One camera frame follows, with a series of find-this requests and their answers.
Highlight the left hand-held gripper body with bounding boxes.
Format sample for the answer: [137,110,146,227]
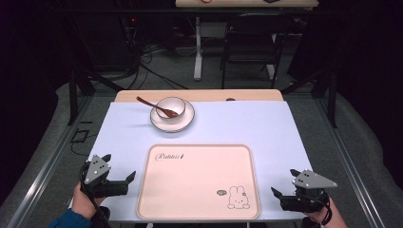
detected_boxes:
[79,154,129,199]

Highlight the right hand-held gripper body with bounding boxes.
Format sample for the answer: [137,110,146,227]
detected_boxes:
[278,169,338,214]

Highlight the person's right hand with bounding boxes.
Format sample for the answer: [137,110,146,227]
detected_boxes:
[302,198,335,225]

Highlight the person's left hand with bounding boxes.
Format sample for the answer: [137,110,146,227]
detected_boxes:
[70,182,106,220]

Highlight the white plate dark rim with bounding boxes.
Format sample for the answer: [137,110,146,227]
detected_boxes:
[149,98,196,134]

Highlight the pink tray rabbit print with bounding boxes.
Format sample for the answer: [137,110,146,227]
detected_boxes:
[136,143,261,221]

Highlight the brown wooden spoon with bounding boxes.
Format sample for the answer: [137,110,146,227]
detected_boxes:
[136,96,181,119]

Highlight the black metal stand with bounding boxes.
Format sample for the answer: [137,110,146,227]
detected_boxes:
[279,66,338,129]
[67,60,125,126]

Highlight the pale blue table mat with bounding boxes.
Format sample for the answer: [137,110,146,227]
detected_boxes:
[67,100,315,223]

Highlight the white bowl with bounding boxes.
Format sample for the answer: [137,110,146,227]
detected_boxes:
[154,96,187,122]

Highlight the white desk leg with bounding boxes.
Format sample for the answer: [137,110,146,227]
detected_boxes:
[193,16,204,82]
[265,32,278,81]

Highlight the wooden table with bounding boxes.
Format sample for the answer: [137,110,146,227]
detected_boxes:
[113,88,284,104]

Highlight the dark curtain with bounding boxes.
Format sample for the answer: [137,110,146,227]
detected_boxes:
[0,0,75,207]
[288,0,403,191]

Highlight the black chair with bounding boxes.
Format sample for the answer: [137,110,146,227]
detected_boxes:
[220,12,295,90]

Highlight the dark equipment red light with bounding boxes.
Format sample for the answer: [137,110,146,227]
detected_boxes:
[125,13,142,39]

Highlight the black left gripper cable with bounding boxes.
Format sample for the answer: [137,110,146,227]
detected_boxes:
[79,161,112,228]

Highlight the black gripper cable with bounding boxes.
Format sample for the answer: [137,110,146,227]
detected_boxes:
[297,191,334,227]
[79,161,112,228]

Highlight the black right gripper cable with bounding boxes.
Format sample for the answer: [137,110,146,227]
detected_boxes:
[297,191,334,227]

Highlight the black rectangular floor frame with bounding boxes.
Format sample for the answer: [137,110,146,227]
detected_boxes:
[69,128,90,144]

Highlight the metal floor rail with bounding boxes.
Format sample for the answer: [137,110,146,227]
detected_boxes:
[315,96,387,228]
[6,94,94,228]

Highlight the black floor cables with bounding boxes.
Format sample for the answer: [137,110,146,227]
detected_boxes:
[125,18,189,91]

